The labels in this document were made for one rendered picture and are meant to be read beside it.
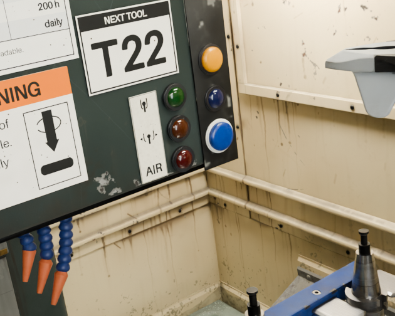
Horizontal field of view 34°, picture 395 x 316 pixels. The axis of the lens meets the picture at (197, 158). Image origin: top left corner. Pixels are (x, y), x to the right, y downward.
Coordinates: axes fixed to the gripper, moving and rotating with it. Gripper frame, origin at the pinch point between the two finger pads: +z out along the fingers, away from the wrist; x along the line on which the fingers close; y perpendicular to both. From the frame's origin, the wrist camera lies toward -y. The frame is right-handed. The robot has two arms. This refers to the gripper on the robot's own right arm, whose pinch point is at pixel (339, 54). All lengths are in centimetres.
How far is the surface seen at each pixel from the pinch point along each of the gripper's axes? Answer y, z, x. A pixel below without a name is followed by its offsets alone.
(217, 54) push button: -0.5, 12.1, 0.4
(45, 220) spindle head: 10.2, 23.0, -16.8
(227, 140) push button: 8.5, 12.0, 0.3
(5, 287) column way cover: 48, 72, 25
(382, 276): 43, 2, 35
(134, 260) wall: 76, 82, 88
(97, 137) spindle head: 4.3, 19.8, -11.3
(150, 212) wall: 63, 77, 93
